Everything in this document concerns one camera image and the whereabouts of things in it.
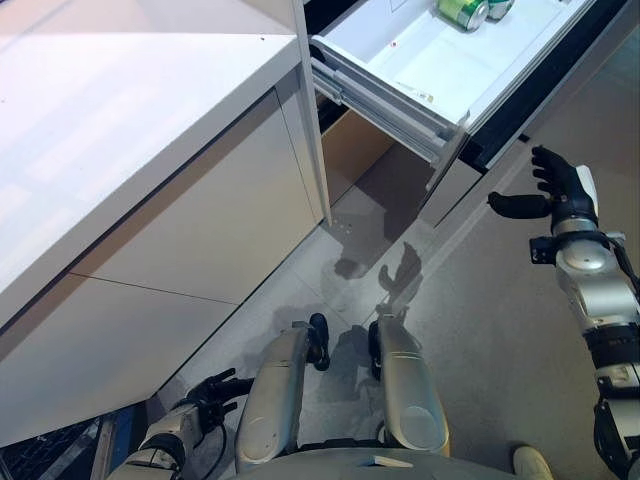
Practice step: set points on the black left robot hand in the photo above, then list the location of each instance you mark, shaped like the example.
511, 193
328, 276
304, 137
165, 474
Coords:
215, 395

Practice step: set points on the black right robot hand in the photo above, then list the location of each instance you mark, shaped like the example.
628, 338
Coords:
565, 200

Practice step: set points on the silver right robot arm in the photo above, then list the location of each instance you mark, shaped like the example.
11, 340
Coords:
590, 285

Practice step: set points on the stainless steel fridge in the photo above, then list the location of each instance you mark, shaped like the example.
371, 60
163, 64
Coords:
370, 190

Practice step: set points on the white fridge drawer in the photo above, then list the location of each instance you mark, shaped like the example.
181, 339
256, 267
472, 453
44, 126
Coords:
425, 50

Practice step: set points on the silver left robot leg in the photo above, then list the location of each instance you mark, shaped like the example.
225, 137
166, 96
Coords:
275, 390

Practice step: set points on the dark equipment rack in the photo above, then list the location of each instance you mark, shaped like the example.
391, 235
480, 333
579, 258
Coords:
50, 450

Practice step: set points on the silver robot torso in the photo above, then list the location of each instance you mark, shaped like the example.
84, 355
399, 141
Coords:
375, 467

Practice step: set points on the green drink can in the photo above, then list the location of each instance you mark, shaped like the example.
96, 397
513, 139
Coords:
457, 10
500, 9

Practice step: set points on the plain white sneaker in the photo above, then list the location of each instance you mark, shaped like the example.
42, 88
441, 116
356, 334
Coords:
532, 465

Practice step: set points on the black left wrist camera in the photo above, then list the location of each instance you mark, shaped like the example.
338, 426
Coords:
210, 416

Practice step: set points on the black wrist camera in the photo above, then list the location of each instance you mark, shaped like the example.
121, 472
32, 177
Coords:
210, 416
542, 250

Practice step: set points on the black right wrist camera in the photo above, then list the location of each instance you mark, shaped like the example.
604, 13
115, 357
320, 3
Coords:
542, 250

